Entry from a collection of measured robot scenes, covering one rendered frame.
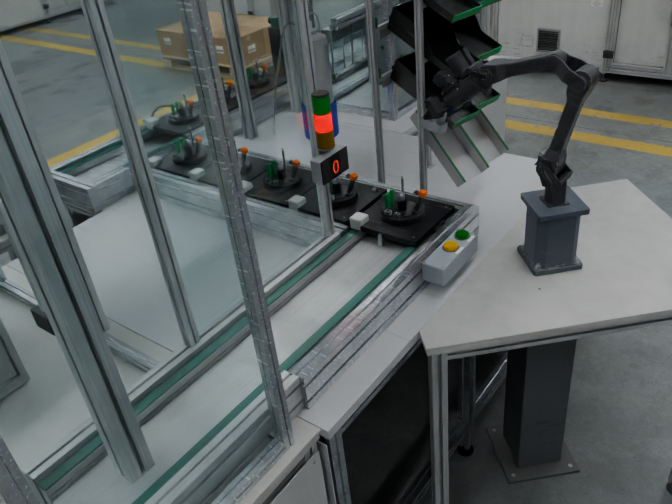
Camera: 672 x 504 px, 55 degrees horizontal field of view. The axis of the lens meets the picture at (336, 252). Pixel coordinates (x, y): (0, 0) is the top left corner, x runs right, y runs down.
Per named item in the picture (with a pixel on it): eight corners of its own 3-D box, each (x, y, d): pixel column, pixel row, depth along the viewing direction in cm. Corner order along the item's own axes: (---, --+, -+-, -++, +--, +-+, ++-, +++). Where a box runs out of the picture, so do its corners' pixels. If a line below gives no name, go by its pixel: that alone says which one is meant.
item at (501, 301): (756, 303, 173) (758, 294, 172) (426, 357, 169) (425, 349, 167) (625, 186, 232) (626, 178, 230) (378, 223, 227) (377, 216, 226)
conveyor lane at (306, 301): (454, 234, 211) (454, 208, 205) (289, 399, 157) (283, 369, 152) (381, 214, 226) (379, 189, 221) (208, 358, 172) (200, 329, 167)
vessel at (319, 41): (340, 98, 284) (331, 9, 263) (320, 110, 275) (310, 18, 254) (315, 94, 291) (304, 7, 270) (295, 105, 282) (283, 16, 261)
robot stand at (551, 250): (583, 268, 189) (591, 209, 178) (534, 276, 188) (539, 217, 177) (562, 242, 201) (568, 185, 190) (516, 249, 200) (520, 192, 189)
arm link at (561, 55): (598, 79, 163) (591, 37, 159) (586, 90, 158) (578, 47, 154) (495, 95, 183) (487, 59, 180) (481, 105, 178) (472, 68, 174)
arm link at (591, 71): (604, 67, 160) (580, 58, 163) (593, 77, 156) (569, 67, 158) (561, 173, 182) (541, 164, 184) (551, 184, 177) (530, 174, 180)
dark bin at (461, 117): (477, 115, 208) (486, 97, 202) (452, 129, 201) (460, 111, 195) (416, 67, 218) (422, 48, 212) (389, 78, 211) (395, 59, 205)
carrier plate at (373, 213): (455, 211, 206) (455, 205, 204) (416, 248, 190) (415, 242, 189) (391, 195, 219) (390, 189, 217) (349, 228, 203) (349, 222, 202)
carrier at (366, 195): (387, 194, 219) (385, 160, 213) (346, 227, 204) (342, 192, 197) (330, 180, 233) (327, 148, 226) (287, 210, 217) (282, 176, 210)
